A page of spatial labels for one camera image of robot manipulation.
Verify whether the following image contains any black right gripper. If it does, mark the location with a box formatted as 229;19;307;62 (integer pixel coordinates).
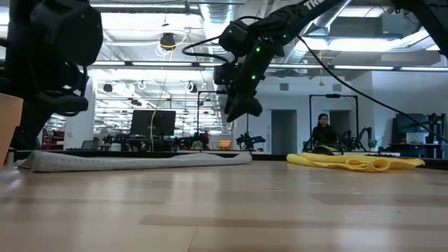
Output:
225;46;278;124

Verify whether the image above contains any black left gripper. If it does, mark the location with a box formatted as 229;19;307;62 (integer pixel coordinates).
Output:
0;83;90;151

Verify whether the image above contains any grey microfiber towel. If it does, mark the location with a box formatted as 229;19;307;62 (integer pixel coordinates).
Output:
15;150;253;174

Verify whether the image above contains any yellow microfiber towel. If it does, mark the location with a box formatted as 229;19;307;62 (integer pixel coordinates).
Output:
286;152;426;174

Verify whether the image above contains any small grey cylinder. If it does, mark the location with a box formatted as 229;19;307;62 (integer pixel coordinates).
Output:
3;148;15;167

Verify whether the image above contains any grey door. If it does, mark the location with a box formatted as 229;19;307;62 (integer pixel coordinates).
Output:
271;109;298;155

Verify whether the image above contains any white building column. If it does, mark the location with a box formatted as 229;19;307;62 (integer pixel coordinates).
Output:
64;68;97;150

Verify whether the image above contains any person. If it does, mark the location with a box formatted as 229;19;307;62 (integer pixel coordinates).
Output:
309;112;340;153

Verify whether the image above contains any black desk monitor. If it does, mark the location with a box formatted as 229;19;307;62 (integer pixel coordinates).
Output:
129;109;177;137

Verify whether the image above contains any dark background monitor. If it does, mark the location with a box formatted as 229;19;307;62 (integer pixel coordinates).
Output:
394;113;431;145

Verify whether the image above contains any black equipment rack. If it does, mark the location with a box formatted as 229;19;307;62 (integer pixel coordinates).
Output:
428;111;448;159

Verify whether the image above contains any yellow hanging cable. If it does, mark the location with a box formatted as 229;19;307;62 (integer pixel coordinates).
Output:
149;47;176;148

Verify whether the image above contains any silver ventilation duct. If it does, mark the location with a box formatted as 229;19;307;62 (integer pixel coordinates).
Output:
199;3;236;106

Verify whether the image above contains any black ceiling cord reel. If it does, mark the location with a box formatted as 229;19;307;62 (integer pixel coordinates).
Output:
159;31;176;50

